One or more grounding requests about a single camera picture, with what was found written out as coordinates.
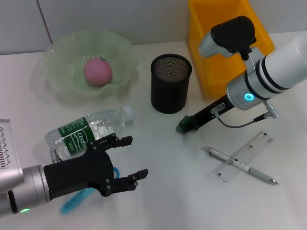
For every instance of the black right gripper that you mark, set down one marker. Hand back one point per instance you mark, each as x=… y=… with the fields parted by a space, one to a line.
x=219 y=109

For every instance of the clear green-label water bottle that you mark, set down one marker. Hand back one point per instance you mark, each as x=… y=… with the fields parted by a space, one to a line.
x=76 y=134

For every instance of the clear plastic ruler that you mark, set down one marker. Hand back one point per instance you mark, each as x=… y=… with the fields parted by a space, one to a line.
x=259 y=141

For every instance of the green plastic wrapper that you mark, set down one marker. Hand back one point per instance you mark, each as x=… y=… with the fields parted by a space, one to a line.
x=183 y=124

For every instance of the translucent green fruit plate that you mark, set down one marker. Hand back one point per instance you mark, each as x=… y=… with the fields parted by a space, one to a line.
x=60 y=57

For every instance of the pink toy peach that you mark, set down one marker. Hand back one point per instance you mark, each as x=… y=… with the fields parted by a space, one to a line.
x=97 y=70

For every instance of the black mesh pen holder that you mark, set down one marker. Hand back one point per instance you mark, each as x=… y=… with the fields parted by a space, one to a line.
x=169 y=93

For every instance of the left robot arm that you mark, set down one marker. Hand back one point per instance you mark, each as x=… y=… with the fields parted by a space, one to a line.
x=28 y=187

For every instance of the grey white pen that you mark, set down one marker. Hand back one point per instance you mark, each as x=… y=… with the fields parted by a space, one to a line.
x=239 y=164

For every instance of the yellow plastic bin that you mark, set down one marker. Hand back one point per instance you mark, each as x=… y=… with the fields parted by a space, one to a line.
x=199 y=48

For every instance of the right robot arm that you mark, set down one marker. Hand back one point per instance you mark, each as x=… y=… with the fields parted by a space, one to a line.
x=275 y=69

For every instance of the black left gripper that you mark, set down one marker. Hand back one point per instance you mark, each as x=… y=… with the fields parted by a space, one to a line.
x=76 y=175

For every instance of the blue cyan scissors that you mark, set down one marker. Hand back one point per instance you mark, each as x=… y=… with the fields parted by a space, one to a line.
x=69 y=204

